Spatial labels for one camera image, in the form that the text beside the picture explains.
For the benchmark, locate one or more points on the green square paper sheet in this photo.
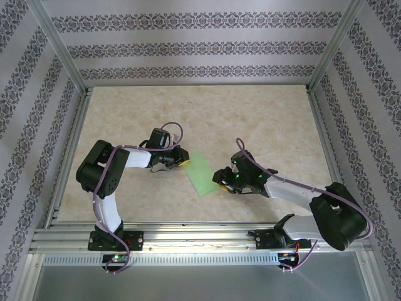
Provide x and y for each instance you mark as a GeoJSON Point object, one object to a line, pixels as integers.
{"type": "Point", "coordinates": [199, 174]}

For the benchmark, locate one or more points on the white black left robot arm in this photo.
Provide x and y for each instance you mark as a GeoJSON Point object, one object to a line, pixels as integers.
{"type": "Point", "coordinates": [108, 213]}

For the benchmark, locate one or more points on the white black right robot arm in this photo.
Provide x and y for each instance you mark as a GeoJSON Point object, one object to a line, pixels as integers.
{"type": "Point", "coordinates": [291, 194]}

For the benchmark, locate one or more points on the grey metal sheet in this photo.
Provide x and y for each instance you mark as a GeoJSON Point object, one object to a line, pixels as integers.
{"type": "Point", "coordinates": [200, 282]}

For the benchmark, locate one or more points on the small board with green light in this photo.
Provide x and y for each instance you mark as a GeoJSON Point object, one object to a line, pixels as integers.
{"type": "Point", "coordinates": [114, 258]}

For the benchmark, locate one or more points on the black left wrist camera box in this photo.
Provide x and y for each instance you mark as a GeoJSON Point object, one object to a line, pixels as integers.
{"type": "Point", "coordinates": [159, 138]}

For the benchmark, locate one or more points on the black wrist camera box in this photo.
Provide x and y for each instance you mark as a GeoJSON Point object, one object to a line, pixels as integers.
{"type": "Point", "coordinates": [241, 161]}
{"type": "Point", "coordinates": [159, 138]}

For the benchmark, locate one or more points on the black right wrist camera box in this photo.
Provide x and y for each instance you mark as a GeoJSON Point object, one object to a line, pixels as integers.
{"type": "Point", "coordinates": [241, 161]}

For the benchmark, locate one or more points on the wide aluminium rail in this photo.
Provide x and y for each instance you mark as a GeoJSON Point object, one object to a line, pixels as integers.
{"type": "Point", "coordinates": [200, 238]}

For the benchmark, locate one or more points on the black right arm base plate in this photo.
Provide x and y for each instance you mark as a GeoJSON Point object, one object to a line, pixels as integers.
{"type": "Point", "coordinates": [263, 239]}

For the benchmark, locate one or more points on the aluminium side rail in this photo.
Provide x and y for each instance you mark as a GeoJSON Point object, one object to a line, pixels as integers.
{"type": "Point", "coordinates": [327, 141]}
{"type": "Point", "coordinates": [69, 156]}

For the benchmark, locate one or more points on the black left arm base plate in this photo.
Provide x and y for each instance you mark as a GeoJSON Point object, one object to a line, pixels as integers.
{"type": "Point", "coordinates": [134, 239]}

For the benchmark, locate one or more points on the aluminium frame post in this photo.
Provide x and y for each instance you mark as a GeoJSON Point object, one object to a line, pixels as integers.
{"type": "Point", "coordinates": [335, 44]}
{"type": "Point", "coordinates": [60, 44]}

